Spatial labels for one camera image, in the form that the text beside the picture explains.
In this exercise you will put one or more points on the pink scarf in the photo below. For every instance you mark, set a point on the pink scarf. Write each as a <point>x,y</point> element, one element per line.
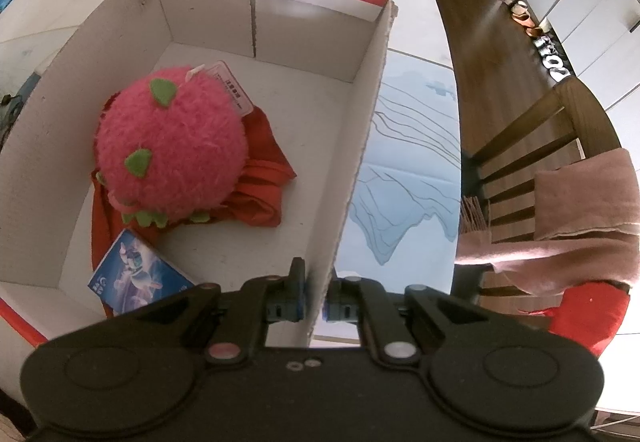
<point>575,222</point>

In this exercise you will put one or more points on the light blue mountain placemat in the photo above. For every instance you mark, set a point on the light blue mountain placemat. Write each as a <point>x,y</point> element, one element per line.
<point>410,162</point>

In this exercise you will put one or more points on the pink plush toy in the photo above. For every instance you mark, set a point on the pink plush toy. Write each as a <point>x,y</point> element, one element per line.
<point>170,147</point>

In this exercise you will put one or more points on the white wall cabinet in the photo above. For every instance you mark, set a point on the white wall cabinet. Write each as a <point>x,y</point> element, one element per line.
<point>595,17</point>

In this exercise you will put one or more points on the red chair cushion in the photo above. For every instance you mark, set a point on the red chair cushion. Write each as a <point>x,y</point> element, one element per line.
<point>590,317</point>

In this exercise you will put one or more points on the row of shoes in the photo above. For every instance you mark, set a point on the row of shoes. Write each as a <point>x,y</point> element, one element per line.
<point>550,57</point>

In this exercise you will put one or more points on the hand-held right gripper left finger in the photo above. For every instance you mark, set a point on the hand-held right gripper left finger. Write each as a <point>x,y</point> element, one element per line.
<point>298,297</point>

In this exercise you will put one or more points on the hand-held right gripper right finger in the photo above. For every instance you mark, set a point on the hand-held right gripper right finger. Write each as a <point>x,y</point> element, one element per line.
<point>336,309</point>

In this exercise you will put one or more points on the blue printed card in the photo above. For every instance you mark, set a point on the blue printed card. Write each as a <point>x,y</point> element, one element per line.
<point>140,272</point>

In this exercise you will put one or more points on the wooden chair with scarf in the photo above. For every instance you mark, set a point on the wooden chair with scarf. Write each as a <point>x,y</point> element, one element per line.
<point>525,122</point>

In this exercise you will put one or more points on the red cloth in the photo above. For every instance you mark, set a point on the red cloth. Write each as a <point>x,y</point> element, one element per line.
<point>260,187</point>

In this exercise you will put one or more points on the red and white cardboard box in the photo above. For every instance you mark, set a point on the red and white cardboard box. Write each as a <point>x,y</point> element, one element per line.
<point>310,132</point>

